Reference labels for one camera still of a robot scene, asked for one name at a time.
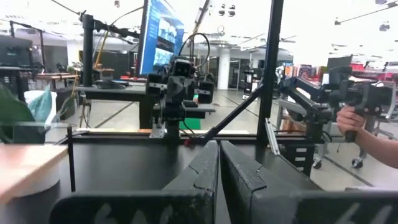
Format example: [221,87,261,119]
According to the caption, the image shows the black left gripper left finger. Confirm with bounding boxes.
[49,140,220,224]

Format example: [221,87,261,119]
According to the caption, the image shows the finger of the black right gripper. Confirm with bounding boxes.
[146,73,163,96]
[198,81,215,105]

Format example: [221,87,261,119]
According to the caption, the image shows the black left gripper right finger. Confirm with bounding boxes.
[220,140,398,224]

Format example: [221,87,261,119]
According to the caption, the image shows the person's forearm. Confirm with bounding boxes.
[354,128,398,169]

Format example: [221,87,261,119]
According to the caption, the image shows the black computer cart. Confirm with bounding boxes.
[76,83,216,130]

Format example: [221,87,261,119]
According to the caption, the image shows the green panel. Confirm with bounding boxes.
[179,118,201,130]

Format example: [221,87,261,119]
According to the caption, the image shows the white pillar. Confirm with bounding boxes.
[216,48,231,91]

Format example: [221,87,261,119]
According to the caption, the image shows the computer monitor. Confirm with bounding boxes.
[136,0,185,77]

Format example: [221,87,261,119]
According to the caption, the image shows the black control box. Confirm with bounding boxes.
[284,142,315,177]

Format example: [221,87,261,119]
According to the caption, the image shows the black monitor pole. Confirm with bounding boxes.
[79,12,141,88]

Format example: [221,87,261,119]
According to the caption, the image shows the wooden workbench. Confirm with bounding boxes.
[32,72,80,81]

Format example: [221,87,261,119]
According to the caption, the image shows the grey wheeled stand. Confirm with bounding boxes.
[351,146,371,169]

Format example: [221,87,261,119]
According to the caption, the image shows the person's hand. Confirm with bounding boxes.
[336,105,366,137]

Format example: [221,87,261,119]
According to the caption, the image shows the black equipment case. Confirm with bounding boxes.
[0,35,34,68]

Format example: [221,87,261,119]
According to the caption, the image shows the green leafy plant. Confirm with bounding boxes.
[0,83,53,144]

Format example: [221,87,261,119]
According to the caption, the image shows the white plant pot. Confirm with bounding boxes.
[12,90,60,197]

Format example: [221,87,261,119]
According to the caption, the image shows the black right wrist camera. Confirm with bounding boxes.
[172,58,196,78]

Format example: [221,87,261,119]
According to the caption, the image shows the coiled black cable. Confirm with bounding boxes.
[95,79,125,90]

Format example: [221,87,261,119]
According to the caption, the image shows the white metal bracket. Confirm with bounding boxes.
[264,117,280,156]

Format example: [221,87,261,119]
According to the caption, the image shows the wooden shelf with black frame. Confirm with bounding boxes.
[0,123,77,203]

